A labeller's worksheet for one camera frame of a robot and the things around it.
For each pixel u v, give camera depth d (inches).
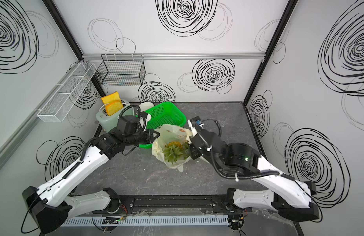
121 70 38.0
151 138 24.2
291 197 15.1
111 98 37.1
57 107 28.1
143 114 25.8
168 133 31.1
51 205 15.3
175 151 28.1
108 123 36.0
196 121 18.9
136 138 23.2
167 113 44.0
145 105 47.5
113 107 35.2
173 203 29.8
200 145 15.0
